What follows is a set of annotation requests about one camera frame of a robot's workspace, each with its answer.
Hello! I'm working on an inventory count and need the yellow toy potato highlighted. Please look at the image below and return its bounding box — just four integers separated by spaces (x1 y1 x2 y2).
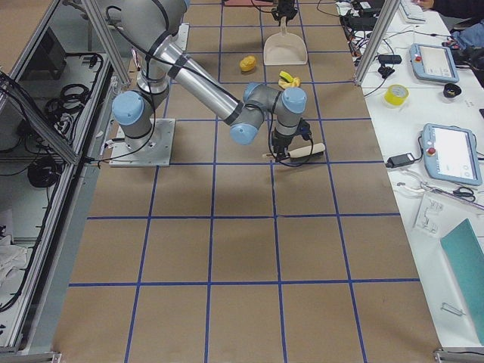
239 55 257 73

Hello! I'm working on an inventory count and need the toy croissant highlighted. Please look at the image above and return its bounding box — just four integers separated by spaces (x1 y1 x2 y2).
278 77 301 89

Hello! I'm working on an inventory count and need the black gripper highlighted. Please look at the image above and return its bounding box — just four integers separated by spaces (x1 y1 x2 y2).
271 3 297 20
271 129 293 163

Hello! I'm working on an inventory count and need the blue teach pendant near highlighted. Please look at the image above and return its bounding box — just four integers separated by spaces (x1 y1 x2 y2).
421 123 482 186

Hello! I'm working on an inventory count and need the yellow tape roll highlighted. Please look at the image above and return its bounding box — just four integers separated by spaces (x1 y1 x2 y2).
383 84 409 107

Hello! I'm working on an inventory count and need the beige plastic dustpan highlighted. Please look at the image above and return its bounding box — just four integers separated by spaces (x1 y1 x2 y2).
263 17 308 66

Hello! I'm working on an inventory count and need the black power adapter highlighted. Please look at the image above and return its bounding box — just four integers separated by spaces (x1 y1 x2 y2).
385 153 420 169

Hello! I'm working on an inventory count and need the aluminium frame post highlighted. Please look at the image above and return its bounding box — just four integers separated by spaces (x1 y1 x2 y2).
354 0 399 86

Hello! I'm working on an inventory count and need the teal folder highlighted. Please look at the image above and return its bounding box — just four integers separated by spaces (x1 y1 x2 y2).
440 219 483 342

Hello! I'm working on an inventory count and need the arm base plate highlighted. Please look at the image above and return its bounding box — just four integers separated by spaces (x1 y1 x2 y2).
109 118 175 167

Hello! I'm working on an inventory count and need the blue teach pendant far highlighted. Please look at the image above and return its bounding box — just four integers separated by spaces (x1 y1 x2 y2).
409 43 460 83

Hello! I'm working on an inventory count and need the blue teach pendant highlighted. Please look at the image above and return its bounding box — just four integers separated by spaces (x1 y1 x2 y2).
421 123 482 186
409 43 460 83

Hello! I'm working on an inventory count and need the white hand brush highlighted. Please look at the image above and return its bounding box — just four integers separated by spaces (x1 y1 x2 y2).
262 143 326 167

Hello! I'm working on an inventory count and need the yellow green sponge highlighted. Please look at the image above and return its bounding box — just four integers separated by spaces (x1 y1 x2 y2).
279 70 293 83

